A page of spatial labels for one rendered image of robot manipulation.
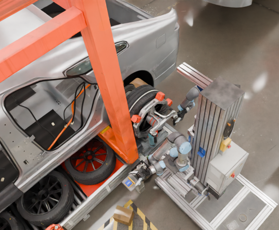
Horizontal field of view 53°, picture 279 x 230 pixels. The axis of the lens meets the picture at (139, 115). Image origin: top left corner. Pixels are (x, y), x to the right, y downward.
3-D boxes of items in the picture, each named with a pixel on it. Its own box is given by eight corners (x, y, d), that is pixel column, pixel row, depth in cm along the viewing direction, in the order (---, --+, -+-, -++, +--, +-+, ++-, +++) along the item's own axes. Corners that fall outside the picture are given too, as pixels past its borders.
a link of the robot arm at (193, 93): (193, 99, 301) (181, 113, 347) (200, 94, 304) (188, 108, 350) (186, 90, 303) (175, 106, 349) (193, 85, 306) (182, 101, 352)
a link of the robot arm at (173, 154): (176, 150, 316) (176, 144, 305) (183, 159, 309) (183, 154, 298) (167, 154, 314) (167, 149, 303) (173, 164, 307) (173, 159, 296)
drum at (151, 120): (153, 116, 362) (152, 110, 351) (165, 125, 352) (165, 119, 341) (145, 123, 358) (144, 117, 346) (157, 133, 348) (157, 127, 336)
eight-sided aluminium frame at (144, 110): (164, 116, 386) (163, 90, 341) (168, 118, 383) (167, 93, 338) (136, 141, 367) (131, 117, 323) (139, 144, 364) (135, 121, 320)
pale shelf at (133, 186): (146, 159, 368) (146, 159, 365) (155, 168, 360) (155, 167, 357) (121, 182, 353) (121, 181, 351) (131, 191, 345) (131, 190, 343)
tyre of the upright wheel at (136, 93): (147, 117, 407) (158, 78, 368) (158, 126, 396) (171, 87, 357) (112, 133, 365) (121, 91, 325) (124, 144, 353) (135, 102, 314)
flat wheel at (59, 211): (56, 235, 339) (49, 230, 319) (13, 215, 358) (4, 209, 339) (83, 185, 371) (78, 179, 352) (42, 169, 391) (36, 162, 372)
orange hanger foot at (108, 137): (105, 127, 392) (100, 112, 364) (131, 149, 367) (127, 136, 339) (96, 134, 386) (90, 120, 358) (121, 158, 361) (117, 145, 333)
